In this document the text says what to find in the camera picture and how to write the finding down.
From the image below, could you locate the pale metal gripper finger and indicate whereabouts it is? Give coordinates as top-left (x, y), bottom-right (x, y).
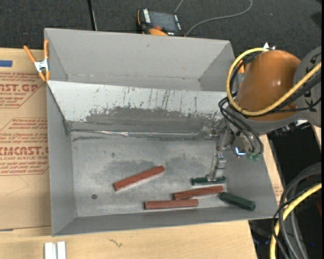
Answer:
top-left (215, 155), bottom-right (227, 182)
top-left (206, 152), bottom-right (220, 182)

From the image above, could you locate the dark green block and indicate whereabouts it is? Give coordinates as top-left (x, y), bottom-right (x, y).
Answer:
top-left (218, 192), bottom-right (257, 212)
top-left (191, 175), bottom-right (227, 187)

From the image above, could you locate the red-brown flat block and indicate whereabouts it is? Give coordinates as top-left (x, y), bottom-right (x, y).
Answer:
top-left (172, 185), bottom-right (225, 201)
top-left (143, 199), bottom-right (199, 210)
top-left (112, 165), bottom-right (166, 192)

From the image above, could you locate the grey metal bin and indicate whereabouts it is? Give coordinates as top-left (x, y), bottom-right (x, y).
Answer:
top-left (44, 28), bottom-right (280, 237)

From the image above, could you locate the brown cardboard board red print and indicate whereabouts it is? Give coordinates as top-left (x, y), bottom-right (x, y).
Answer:
top-left (0, 46), bottom-right (286, 233)

